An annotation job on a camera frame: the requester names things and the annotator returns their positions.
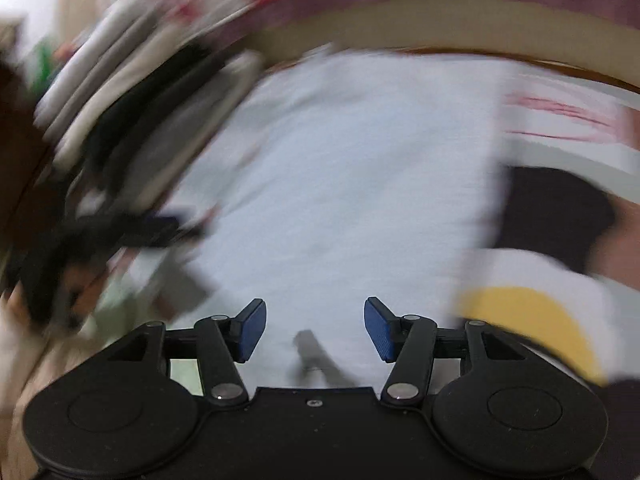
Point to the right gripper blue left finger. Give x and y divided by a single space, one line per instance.
222 342

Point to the checkered cartoon floor rug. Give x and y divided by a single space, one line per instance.
566 229

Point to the cream folded sweatshirt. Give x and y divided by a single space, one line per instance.
120 53

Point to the person's left hand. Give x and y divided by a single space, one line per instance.
75 284

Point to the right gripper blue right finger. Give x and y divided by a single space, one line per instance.
407 342

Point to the black folded garment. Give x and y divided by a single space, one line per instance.
129 119

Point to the light grey abc t-shirt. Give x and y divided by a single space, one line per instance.
348 176

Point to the grey cream folded garment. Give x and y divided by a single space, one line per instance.
137 179

